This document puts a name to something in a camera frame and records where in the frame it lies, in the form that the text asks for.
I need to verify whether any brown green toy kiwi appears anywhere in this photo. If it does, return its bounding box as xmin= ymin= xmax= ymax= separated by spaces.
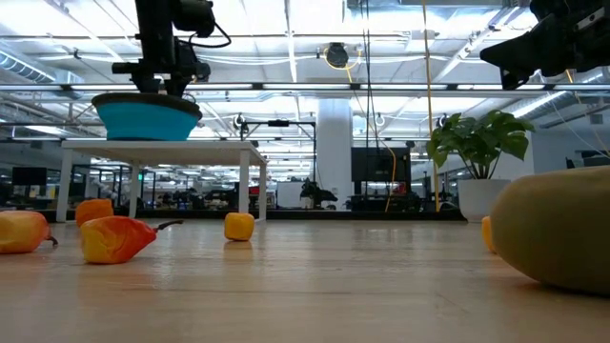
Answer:
xmin=489 ymin=165 xmax=610 ymax=296

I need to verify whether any white perforated metal shelf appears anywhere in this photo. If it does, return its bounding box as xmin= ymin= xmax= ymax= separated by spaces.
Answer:
xmin=55 ymin=139 xmax=269 ymax=225

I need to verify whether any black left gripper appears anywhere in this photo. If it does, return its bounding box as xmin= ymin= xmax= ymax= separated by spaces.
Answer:
xmin=112 ymin=40 xmax=214 ymax=96

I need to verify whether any black ceiling cable reel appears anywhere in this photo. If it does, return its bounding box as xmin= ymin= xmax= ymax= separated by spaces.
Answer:
xmin=325 ymin=41 xmax=351 ymax=70

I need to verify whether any green plant in white pot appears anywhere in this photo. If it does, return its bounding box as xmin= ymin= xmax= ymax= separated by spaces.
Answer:
xmin=425 ymin=109 xmax=536 ymax=224

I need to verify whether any black background frame stand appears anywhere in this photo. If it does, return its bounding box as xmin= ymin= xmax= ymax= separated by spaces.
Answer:
xmin=239 ymin=118 xmax=318 ymax=211

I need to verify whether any black aluminium table frame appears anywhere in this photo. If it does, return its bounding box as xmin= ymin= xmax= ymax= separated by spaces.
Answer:
xmin=0 ymin=207 xmax=471 ymax=223

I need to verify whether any blue grey collapsible bowl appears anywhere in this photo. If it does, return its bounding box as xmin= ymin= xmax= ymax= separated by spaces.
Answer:
xmin=91 ymin=91 xmax=204 ymax=142

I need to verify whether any large black screen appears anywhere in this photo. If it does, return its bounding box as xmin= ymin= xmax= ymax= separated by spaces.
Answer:
xmin=351 ymin=146 xmax=413 ymax=195

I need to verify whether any small black monitor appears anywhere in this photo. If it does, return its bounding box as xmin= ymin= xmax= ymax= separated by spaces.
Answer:
xmin=11 ymin=166 xmax=49 ymax=188

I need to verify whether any orange toy tangerine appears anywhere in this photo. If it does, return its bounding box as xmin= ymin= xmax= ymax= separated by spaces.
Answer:
xmin=74 ymin=198 xmax=115 ymax=228

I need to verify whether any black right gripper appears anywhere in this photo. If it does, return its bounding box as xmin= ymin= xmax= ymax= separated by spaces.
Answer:
xmin=479 ymin=0 xmax=592 ymax=91

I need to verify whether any orange yellow toy pear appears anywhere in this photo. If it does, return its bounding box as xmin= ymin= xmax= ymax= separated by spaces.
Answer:
xmin=480 ymin=214 xmax=498 ymax=254
xmin=79 ymin=214 xmax=185 ymax=266
xmin=0 ymin=210 xmax=59 ymax=255
xmin=223 ymin=211 xmax=255 ymax=242

